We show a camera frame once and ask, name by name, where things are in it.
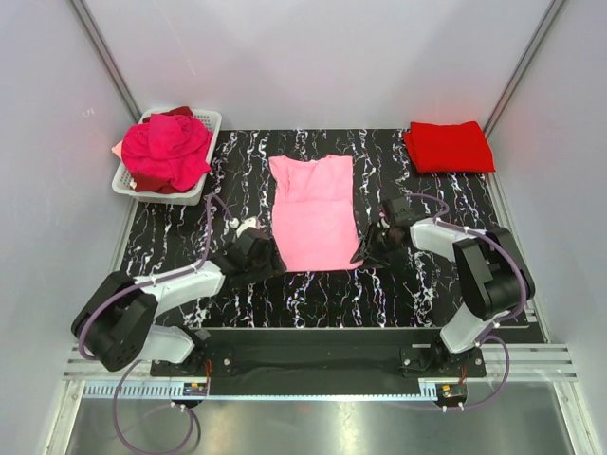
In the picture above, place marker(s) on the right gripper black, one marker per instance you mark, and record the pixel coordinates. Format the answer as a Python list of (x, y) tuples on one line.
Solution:
[(376, 258)]

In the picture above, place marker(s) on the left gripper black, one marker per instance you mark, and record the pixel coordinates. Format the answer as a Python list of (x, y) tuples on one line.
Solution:
[(274, 266)]

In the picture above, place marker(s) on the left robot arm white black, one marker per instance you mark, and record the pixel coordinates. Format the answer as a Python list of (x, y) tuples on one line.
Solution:
[(117, 325)]

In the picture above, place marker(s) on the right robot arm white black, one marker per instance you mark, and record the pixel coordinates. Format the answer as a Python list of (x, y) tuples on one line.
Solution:
[(495, 283)]

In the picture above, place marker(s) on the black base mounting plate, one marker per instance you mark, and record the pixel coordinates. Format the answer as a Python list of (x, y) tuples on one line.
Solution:
[(312, 363)]

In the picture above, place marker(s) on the crumpled magenta t shirt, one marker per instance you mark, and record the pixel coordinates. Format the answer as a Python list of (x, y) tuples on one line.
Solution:
[(200, 143)]

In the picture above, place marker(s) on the folded red t shirt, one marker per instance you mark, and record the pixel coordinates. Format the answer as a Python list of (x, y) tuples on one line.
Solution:
[(457, 148)]

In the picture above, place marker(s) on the light pink t shirt in basket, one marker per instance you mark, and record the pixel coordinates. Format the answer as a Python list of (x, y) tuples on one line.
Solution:
[(117, 149)]

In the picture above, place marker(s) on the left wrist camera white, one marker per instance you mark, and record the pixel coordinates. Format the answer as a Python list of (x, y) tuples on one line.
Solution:
[(241, 225)]

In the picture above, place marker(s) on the aluminium rail front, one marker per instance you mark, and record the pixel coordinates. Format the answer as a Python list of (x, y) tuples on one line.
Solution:
[(516, 363)]

